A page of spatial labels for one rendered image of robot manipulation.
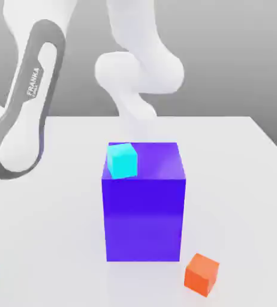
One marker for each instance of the small orange cube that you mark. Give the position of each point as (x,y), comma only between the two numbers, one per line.
(200,275)

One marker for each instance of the large blue box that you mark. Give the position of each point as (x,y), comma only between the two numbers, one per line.
(143,215)

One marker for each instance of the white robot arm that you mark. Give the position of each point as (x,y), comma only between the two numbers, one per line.
(150,69)

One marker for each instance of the small cyan cube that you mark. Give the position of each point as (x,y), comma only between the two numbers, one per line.
(123,162)

